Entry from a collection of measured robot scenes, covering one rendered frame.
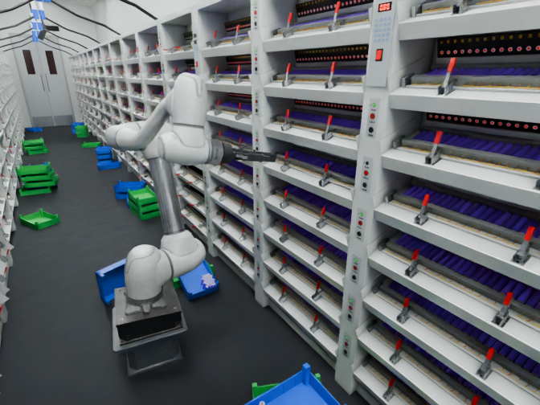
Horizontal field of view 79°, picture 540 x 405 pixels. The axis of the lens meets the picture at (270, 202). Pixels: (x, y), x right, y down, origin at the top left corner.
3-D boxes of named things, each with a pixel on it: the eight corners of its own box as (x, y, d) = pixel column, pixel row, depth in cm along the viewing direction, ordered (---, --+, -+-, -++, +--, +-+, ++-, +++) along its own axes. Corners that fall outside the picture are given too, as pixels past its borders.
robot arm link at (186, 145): (209, 168, 110) (212, 128, 108) (162, 165, 101) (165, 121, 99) (196, 164, 119) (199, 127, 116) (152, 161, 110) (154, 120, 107)
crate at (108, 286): (100, 299, 205) (108, 304, 201) (95, 272, 198) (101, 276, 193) (143, 277, 228) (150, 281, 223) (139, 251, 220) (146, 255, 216)
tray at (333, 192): (354, 210, 122) (350, 189, 117) (264, 172, 169) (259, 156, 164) (389, 185, 130) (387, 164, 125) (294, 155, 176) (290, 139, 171)
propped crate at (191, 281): (218, 289, 215) (219, 282, 210) (188, 300, 204) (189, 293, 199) (199, 256, 232) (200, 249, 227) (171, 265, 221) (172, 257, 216)
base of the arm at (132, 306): (124, 322, 142) (124, 312, 140) (124, 292, 161) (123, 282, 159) (169, 312, 149) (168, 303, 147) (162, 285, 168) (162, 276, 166)
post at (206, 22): (213, 257, 253) (196, 2, 191) (208, 251, 260) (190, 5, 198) (236, 250, 263) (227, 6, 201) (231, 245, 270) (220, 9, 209)
